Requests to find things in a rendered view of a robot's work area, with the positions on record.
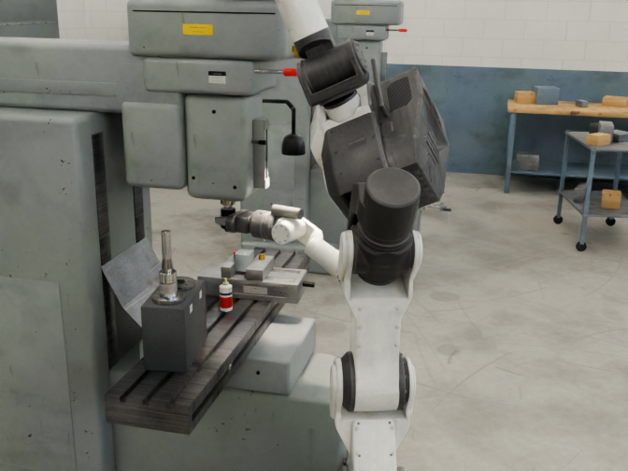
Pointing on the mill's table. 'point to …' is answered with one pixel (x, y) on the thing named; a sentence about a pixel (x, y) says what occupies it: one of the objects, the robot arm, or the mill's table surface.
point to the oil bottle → (225, 296)
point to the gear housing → (207, 76)
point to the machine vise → (276, 279)
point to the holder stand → (174, 327)
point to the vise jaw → (258, 271)
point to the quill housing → (221, 145)
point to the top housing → (208, 29)
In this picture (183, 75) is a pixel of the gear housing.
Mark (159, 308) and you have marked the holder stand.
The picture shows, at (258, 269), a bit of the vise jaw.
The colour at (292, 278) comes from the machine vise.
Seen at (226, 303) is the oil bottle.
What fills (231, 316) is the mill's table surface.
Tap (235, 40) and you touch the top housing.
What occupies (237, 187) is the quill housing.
